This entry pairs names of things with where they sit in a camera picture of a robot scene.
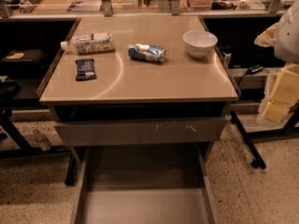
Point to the black table leg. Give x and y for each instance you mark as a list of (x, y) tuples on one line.
[(257, 161)]

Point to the black power adapter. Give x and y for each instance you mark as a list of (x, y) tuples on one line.
[(254, 69)]

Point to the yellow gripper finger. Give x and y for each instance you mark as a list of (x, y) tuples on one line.
[(281, 93), (266, 38)]

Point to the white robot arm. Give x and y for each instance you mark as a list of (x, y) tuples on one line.
[(286, 46)]

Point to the white bowl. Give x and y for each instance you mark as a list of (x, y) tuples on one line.
[(199, 43)]

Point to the beige drawer cabinet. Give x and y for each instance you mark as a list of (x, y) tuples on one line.
[(125, 88)]

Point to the open middle drawer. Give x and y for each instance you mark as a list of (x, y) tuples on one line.
[(144, 185)]

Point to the closed top drawer front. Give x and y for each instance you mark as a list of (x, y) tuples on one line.
[(140, 131)]

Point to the dark blue snack packet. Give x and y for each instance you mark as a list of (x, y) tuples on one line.
[(85, 70)]

